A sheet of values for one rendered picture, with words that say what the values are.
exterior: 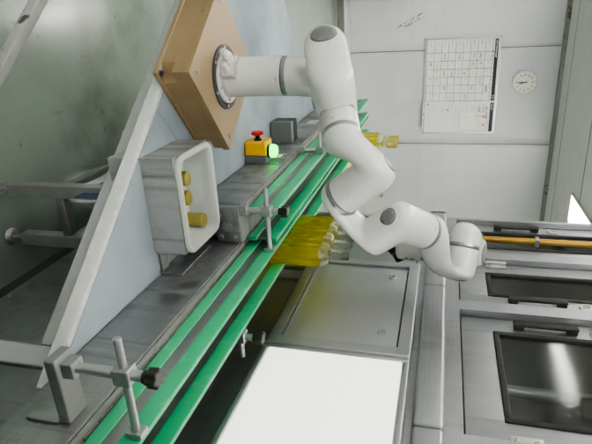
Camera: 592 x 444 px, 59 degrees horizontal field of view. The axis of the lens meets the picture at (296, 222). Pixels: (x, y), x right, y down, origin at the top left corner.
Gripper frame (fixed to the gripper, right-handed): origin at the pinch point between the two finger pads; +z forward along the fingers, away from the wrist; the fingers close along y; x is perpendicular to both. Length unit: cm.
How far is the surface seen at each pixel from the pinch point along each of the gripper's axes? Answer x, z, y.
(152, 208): 52, 29, 25
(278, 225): 17.1, 22.1, 7.6
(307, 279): 12.4, 18.0, -11.0
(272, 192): 11.6, 27.1, 14.7
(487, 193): -566, 110, -197
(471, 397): 33, -35, -17
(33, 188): 41, 97, 19
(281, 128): -31, 53, 22
